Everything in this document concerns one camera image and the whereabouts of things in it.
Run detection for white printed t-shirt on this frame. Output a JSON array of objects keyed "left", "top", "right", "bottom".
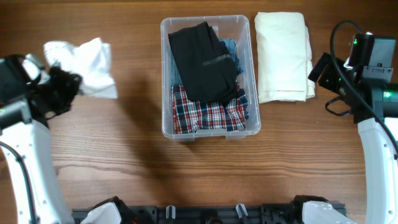
[{"left": 44, "top": 37, "right": 118, "bottom": 99}]

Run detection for blue denim jeans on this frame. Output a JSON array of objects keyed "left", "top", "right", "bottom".
[{"left": 170, "top": 37, "right": 244, "bottom": 86}]

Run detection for black garment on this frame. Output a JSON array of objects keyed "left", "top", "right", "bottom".
[{"left": 168, "top": 22, "right": 238, "bottom": 105}]

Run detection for red navy plaid shirt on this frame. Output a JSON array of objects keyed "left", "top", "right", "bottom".
[{"left": 172, "top": 85, "right": 249, "bottom": 134}]

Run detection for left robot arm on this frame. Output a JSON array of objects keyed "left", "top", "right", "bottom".
[{"left": 1, "top": 65, "right": 81, "bottom": 223}]

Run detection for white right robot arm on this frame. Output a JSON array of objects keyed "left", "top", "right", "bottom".
[{"left": 308, "top": 53, "right": 397, "bottom": 223}]

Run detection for folded cream cloth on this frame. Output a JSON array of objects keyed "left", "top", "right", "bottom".
[{"left": 254, "top": 12, "right": 315, "bottom": 103}]

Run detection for clear plastic storage bin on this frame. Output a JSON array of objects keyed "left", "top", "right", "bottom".
[{"left": 160, "top": 15, "right": 261, "bottom": 141}]

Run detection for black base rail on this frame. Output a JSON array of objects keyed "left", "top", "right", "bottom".
[{"left": 71, "top": 203, "right": 348, "bottom": 224}]

